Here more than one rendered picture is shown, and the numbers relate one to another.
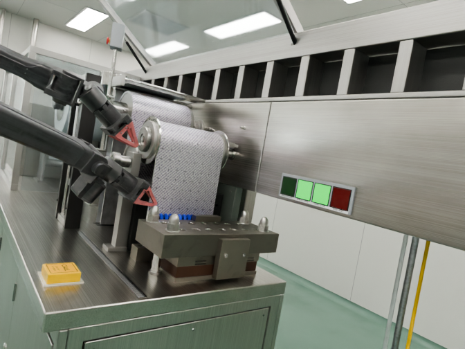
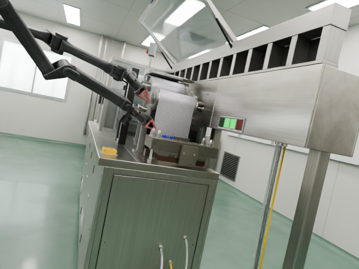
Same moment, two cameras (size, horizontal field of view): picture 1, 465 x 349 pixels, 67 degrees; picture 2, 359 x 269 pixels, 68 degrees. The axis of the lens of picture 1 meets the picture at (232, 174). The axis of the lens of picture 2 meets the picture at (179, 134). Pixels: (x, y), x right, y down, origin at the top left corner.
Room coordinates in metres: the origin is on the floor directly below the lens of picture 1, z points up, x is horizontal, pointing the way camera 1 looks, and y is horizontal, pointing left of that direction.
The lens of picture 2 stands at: (-0.46, -0.42, 1.15)
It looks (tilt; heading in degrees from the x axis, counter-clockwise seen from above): 3 degrees down; 18
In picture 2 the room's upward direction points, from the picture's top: 12 degrees clockwise
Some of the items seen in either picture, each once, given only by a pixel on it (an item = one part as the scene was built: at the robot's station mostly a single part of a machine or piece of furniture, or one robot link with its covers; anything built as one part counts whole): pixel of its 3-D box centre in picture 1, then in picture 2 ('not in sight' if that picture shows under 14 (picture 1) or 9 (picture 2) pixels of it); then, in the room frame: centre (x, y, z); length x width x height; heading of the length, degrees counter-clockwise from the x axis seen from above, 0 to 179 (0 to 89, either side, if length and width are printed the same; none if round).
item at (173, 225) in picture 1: (174, 222); (158, 134); (0.89, 0.13, 1.05); 0.04 x 0.04 x 0.04
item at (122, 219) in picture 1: (121, 201); (141, 128); (1.07, 0.32, 1.05); 0.06 x 0.05 x 0.31; 128
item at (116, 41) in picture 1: (115, 37); (151, 49); (1.52, 0.59, 1.66); 0.07 x 0.07 x 0.10; 18
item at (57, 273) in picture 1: (61, 273); (109, 150); (0.79, 0.35, 0.91); 0.07 x 0.07 x 0.02; 38
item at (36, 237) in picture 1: (68, 198); (126, 137); (1.82, 0.82, 0.88); 2.52 x 0.66 x 0.04; 38
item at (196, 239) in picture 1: (211, 236); (181, 146); (1.02, 0.03, 1.00); 0.40 x 0.16 x 0.06; 128
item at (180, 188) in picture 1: (185, 192); (172, 125); (1.09, 0.14, 1.11); 0.23 x 0.01 x 0.18; 128
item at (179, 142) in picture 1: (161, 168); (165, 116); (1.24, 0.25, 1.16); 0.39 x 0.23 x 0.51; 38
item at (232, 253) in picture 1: (232, 258); (188, 156); (0.96, -0.04, 0.97); 0.10 x 0.03 x 0.11; 128
